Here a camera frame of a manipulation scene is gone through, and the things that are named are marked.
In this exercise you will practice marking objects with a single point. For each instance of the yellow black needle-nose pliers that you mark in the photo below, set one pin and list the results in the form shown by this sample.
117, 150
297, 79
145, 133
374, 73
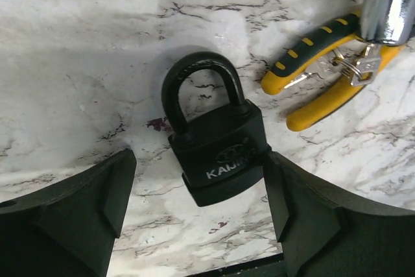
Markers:
332, 34

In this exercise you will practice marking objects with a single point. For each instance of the small silver keys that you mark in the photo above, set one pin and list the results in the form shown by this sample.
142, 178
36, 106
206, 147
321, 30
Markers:
358, 62

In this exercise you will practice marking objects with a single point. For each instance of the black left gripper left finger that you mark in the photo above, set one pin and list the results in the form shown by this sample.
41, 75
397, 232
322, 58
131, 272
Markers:
68, 228

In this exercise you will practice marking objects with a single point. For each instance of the black Kaijing padlock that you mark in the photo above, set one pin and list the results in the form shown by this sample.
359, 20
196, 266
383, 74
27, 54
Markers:
221, 151

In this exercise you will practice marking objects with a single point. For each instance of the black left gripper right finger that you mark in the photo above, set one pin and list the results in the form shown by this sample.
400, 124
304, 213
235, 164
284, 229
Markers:
325, 230

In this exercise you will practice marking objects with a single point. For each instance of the green cable lock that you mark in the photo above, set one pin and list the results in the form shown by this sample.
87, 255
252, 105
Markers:
387, 22

